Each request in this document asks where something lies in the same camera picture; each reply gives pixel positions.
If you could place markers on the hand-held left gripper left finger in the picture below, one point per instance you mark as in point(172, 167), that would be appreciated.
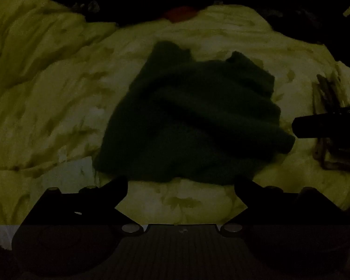
point(118, 188)

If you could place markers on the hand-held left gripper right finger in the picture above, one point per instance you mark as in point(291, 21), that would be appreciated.
point(242, 189)

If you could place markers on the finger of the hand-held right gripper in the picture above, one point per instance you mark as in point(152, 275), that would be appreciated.
point(323, 124)

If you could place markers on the dark green small cloth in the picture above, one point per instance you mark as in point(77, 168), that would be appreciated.
point(192, 116)

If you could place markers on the leaf printed blanket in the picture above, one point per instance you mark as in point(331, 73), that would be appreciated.
point(61, 108)

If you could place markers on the red cloth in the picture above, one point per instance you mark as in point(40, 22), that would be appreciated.
point(180, 13)

